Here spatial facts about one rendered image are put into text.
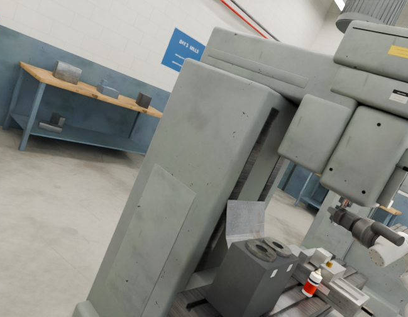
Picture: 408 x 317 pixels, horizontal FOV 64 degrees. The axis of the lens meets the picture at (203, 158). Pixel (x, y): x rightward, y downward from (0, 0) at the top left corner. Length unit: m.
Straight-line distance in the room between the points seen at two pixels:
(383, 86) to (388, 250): 0.52
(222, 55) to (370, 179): 0.85
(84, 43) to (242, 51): 3.71
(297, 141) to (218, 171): 0.33
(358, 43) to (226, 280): 0.90
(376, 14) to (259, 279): 0.99
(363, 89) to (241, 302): 0.79
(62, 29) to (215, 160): 3.84
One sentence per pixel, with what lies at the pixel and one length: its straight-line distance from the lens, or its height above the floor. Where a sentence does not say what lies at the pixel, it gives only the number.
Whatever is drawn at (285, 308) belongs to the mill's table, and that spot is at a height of 0.92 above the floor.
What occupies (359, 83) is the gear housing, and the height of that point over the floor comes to 1.68.
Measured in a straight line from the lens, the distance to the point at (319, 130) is 1.25.
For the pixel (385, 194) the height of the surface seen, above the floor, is 1.38.
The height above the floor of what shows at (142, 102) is 0.95.
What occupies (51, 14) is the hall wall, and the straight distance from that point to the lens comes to 4.83.
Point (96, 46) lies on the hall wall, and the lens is 5.11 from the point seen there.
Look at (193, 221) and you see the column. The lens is 1.38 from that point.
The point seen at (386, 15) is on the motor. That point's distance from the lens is 1.41.
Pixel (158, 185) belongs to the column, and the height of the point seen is 0.97.
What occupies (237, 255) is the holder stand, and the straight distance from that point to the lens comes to 0.91.
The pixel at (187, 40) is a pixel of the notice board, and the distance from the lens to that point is 5.99.
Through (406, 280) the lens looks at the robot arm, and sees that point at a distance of 1.18.
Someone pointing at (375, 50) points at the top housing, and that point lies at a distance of 1.28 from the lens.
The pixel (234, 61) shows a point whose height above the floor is 1.63.
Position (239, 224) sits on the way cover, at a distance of 1.44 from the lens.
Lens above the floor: 1.44
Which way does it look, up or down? 11 degrees down
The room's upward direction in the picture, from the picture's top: 24 degrees clockwise
